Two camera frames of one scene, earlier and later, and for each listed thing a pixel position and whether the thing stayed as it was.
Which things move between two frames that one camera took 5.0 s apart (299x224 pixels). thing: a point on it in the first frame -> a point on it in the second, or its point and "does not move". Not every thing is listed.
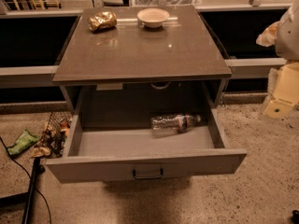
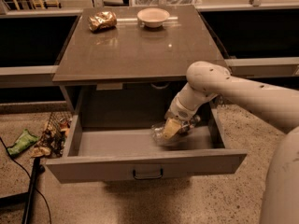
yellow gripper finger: [277, 108] -> [171, 129]
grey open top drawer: [93, 153] does not move
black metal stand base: [27, 197] does not move
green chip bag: [24, 140] does not move
